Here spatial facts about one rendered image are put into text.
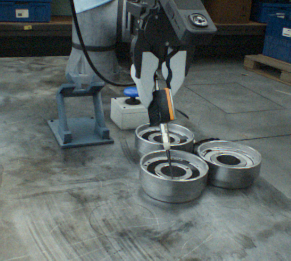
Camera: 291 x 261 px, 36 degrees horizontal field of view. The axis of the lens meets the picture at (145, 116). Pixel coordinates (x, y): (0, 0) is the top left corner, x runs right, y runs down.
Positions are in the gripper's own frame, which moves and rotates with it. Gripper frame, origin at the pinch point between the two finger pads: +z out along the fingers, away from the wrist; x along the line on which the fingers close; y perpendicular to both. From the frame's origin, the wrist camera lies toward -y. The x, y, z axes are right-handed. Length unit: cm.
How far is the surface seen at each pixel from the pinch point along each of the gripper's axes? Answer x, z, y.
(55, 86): 5, 13, 52
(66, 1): -82, 36, 402
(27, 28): -34, 53, 342
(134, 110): -4.4, 9.0, 20.1
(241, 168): -11.2, 9.1, -7.6
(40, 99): 10.2, 13.2, 41.9
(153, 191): 2.6, 12.0, -5.7
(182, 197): -0.9, 11.9, -8.4
